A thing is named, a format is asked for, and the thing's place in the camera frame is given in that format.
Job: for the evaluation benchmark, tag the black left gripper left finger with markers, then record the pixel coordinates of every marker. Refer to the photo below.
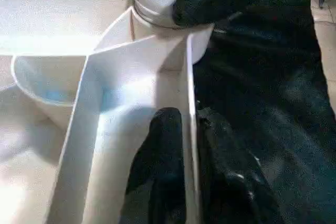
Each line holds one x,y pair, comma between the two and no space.
157,166

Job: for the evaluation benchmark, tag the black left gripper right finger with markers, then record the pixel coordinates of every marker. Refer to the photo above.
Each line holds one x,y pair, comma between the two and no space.
236,182

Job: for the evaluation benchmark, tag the white plastic table top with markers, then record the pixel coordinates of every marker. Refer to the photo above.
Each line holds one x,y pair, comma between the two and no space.
105,93

